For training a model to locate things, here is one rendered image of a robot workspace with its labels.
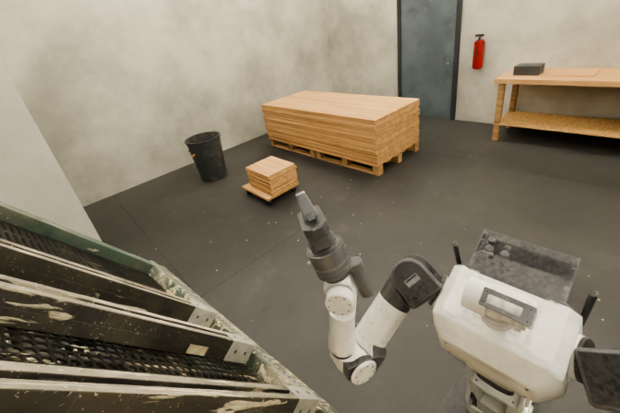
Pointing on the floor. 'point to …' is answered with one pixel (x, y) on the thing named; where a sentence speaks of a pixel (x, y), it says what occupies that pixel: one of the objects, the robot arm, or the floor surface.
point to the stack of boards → (345, 127)
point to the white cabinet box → (34, 168)
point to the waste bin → (208, 155)
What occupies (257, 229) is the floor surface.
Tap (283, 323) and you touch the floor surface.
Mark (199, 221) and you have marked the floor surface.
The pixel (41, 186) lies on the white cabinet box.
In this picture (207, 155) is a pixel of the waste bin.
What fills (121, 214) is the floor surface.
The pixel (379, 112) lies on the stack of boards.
